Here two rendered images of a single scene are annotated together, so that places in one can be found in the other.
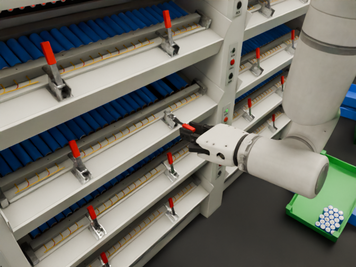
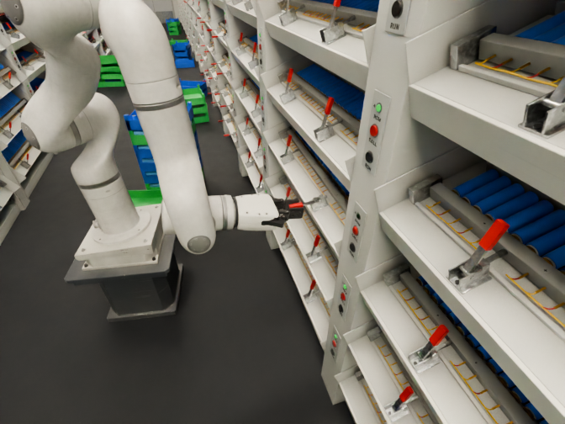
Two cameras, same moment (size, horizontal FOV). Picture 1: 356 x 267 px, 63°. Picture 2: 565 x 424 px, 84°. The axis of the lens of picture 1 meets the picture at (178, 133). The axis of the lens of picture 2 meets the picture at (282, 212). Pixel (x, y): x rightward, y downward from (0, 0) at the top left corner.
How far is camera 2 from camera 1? 1.07 m
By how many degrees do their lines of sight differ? 88
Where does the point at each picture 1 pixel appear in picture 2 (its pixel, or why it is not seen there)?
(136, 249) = (293, 265)
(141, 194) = (303, 233)
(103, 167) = (289, 168)
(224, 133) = (256, 203)
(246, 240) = (271, 397)
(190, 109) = (333, 225)
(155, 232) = (301, 280)
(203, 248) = (287, 348)
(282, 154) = not seen: hidden behind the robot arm
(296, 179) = not seen: hidden behind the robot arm
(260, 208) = not seen: outside the picture
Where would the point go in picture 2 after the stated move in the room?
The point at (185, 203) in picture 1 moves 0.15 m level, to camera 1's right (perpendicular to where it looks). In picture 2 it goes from (319, 315) to (298, 355)
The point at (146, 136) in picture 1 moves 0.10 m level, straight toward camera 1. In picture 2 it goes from (307, 188) to (275, 182)
